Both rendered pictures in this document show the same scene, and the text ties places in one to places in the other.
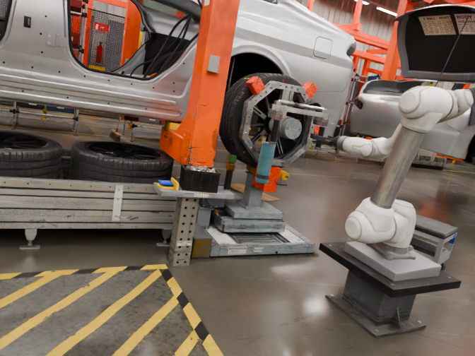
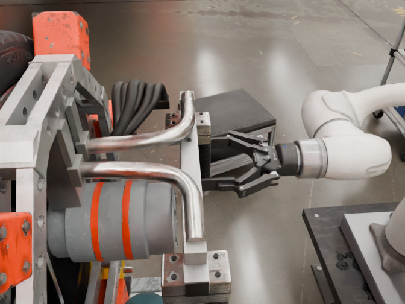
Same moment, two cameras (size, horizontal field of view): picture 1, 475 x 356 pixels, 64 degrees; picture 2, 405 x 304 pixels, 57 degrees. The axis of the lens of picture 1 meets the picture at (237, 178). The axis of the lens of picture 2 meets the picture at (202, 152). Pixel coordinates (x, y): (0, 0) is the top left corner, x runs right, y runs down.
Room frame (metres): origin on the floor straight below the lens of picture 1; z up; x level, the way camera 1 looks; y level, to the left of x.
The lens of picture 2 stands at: (2.18, 0.09, 1.37)
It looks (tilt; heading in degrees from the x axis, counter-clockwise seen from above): 40 degrees down; 294
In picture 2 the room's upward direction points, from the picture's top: straight up
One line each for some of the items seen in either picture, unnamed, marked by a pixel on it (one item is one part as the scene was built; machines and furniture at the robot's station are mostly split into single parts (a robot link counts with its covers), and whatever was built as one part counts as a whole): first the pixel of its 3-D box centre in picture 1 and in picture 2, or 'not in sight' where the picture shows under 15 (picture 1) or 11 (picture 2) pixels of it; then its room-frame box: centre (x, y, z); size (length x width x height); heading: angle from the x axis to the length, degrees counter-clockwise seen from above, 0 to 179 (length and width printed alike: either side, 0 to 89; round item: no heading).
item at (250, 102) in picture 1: (278, 125); (78, 222); (2.56, -0.21, 0.85); 0.54 x 0.07 x 0.54; 118
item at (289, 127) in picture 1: (284, 126); (117, 220); (2.50, -0.24, 0.85); 0.21 x 0.14 x 0.14; 28
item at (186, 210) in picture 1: (183, 228); not in sight; (2.06, 0.25, 0.21); 0.10 x 0.10 x 0.42; 28
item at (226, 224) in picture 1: (244, 217); not in sight; (2.70, -0.10, 0.13); 0.50 x 0.36 x 0.10; 118
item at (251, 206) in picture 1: (252, 193); not in sight; (2.71, -0.13, 0.32); 0.40 x 0.30 x 0.28; 118
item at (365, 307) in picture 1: (380, 287); (384, 283); (1.88, -0.84, 0.15); 0.50 x 0.50 x 0.30; 30
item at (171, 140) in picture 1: (183, 131); not in sight; (2.59, 0.42, 0.69); 0.52 x 0.17 x 0.35; 28
